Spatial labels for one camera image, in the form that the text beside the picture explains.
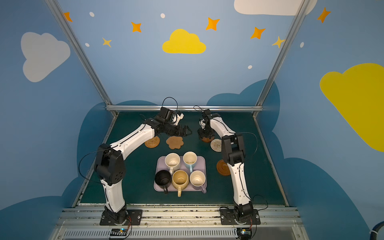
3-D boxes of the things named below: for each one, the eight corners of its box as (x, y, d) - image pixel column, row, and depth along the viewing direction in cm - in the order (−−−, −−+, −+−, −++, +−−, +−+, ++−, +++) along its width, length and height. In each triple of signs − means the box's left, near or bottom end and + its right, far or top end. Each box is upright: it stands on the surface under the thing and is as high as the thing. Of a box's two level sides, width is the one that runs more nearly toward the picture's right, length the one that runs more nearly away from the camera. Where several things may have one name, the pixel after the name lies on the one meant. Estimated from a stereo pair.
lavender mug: (189, 194, 83) (189, 190, 77) (189, 175, 90) (189, 170, 84) (205, 194, 83) (206, 190, 77) (204, 175, 90) (205, 170, 84)
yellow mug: (172, 197, 81) (170, 193, 75) (174, 175, 89) (172, 170, 84) (188, 197, 81) (188, 193, 76) (189, 175, 89) (189, 170, 84)
